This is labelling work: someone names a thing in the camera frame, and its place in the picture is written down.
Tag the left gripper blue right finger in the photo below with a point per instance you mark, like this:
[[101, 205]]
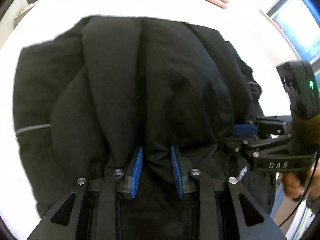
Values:
[[176, 172]]

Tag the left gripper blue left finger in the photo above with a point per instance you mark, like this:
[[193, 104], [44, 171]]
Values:
[[136, 173]]

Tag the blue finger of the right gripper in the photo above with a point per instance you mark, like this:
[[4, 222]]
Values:
[[244, 130]]

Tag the black hooded jacket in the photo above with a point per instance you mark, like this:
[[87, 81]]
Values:
[[87, 101]]

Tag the person right hand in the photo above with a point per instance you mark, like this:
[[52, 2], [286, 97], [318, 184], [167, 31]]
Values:
[[308, 130]]

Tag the bed with floral sheet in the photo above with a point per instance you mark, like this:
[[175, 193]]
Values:
[[244, 23]]

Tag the dark framed window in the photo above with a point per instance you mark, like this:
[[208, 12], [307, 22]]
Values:
[[297, 23]]

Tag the grey nightstand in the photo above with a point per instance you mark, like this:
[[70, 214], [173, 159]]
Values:
[[24, 11]]

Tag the black camera box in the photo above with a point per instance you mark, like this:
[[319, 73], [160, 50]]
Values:
[[300, 84]]

